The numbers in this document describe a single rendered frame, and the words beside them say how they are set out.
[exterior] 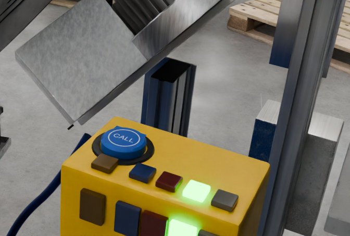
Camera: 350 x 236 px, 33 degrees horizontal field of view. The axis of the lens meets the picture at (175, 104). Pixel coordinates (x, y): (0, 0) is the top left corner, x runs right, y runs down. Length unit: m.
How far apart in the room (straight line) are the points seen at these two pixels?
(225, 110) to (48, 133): 0.85
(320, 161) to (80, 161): 0.66
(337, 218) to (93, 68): 0.40
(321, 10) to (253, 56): 2.64
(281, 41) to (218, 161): 0.52
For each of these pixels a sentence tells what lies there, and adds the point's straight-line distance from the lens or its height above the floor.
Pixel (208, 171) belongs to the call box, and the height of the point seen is 1.07.
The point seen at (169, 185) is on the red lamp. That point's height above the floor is 1.08.
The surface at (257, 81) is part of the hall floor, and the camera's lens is 3.22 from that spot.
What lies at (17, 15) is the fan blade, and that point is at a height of 0.99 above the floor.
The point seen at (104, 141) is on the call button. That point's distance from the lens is 0.52.
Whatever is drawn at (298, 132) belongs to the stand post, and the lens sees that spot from 0.98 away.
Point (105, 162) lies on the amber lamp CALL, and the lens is 0.50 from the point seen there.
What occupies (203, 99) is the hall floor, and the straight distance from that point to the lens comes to 2.95.
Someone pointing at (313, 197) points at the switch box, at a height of 0.71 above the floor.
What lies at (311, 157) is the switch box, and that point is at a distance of 1.11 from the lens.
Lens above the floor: 1.36
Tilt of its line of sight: 28 degrees down
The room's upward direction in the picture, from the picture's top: 7 degrees clockwise
